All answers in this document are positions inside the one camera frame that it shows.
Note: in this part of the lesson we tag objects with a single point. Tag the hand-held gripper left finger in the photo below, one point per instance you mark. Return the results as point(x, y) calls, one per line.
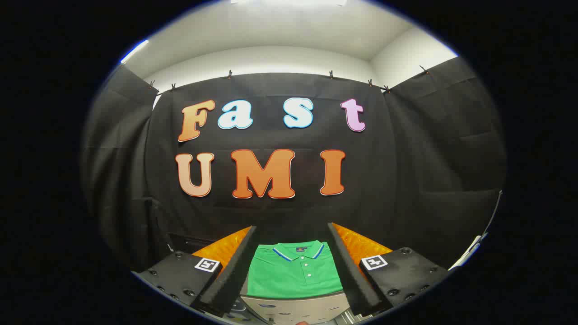
point(235, 271)

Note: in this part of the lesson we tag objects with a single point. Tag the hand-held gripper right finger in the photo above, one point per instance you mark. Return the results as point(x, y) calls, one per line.
point(350, 275)

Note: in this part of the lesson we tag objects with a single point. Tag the green polo shirt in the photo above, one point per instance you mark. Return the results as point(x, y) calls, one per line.
point(293, 280)

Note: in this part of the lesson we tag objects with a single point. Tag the white printed paper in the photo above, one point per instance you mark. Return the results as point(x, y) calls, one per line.
point(469, 253)

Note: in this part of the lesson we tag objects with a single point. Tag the ceiling light strip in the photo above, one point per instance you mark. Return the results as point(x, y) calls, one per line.
point(134, 51)

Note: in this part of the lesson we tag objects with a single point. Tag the ceiling light panel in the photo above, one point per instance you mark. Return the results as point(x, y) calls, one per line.
point(289, 2)

